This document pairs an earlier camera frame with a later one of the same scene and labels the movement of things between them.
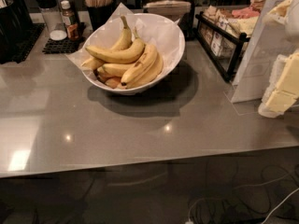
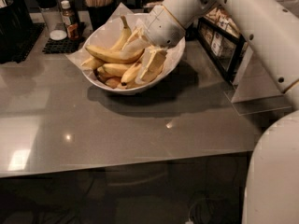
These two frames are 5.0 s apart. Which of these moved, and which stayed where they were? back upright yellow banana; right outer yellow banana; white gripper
Moved: white gripper
Stayed: back upright yellow banana; right outer yellow banana
